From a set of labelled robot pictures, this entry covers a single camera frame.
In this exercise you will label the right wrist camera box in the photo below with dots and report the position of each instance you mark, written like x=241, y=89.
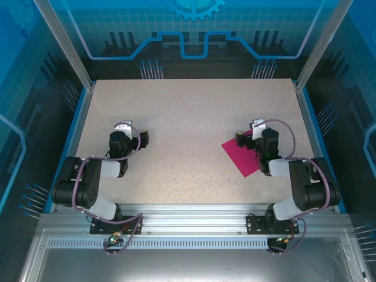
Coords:
x=258, y=126

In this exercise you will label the shiny metal sheet tray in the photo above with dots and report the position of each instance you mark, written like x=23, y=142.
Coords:
x=191, y=264

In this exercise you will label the wide aluminium mounting rail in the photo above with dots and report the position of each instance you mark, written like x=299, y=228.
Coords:
x=191, y=217

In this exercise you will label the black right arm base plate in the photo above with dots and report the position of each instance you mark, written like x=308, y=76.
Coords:
x=255, y=224

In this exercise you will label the slanted aluminium frame post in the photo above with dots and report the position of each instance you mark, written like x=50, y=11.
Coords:
x=68, y=44
x=320, y=44

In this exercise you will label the small lit connector board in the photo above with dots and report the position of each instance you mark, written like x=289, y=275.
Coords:
x=115, y=237
x=283, y=239

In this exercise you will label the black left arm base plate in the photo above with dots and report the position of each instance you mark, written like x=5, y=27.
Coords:
x=100, y=226

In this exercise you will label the aluminium table side rail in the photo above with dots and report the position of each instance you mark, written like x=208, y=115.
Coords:
x=313, y=138
x=75, y=138

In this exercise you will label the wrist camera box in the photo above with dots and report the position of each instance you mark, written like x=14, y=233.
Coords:
x=124, y=125
x=258, y=126

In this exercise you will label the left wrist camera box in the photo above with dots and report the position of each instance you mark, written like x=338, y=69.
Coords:
x=124, y=125

